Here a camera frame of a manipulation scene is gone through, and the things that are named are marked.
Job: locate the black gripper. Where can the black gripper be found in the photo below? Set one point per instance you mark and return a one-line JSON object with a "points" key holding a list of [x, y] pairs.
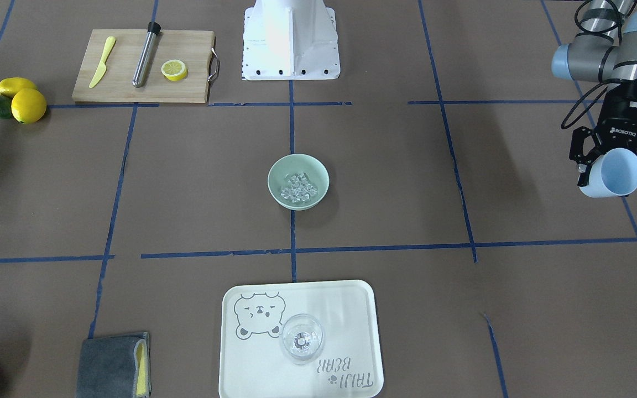
{"points": [[624, 122]]}

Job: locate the light blue plastic cup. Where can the light blue plastic cup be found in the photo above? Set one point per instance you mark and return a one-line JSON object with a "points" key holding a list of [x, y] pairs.
{"points": [[612, 174]]}

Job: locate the green ceramic bowl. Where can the green ceramic bowl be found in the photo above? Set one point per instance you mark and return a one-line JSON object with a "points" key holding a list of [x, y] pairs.
{"points": [[294, 164]]}

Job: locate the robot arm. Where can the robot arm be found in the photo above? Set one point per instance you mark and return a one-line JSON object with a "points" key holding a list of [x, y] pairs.
{"points": [[604, 52]]}

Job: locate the ice cubes in green bowl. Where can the ice cubes in green bowl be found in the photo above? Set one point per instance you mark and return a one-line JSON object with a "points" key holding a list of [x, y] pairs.
{"points": [[298, 189]]}

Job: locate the clear wine glass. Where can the clear wine glass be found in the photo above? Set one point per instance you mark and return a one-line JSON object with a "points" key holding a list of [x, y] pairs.
{"points": [[302, 338]]}

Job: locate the cream bear serving tray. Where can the cream bear serving tray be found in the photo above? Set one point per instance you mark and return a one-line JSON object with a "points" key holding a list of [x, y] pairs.
{"points": [[252, 363]]}

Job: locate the wooden cutting board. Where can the wooden cutting board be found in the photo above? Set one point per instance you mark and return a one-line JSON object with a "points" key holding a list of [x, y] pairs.
{"points": [[193, 47]]}

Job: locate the halved lemon slice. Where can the halved lemon slice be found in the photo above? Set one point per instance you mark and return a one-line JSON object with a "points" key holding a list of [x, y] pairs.
{"points": [[174, 70]]}

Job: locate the yellow plastic knife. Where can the yellow plastic knife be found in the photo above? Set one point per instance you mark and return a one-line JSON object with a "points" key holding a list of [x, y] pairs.
{"points": [[102, 67]]}

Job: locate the grey folded cloth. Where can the grey folded cloth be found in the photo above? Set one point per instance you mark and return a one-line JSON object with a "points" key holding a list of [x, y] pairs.
{"points": [[116, 366]]}

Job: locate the whole yellow lemon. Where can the whole yellow lemon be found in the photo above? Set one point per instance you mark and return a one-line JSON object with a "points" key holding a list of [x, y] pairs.
{"points": [[28, 106]]}

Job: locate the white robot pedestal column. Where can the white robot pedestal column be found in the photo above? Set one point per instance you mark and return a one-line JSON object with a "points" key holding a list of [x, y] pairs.
{"points": [[290, 41]]}

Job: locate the metal fork handle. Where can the metal fork handle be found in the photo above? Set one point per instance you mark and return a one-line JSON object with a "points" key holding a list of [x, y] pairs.
{"points": [[214, 66]]}

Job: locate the steel knife handle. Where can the steel knife handle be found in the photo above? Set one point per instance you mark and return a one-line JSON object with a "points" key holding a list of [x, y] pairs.
{"points": [[145, 59]]}

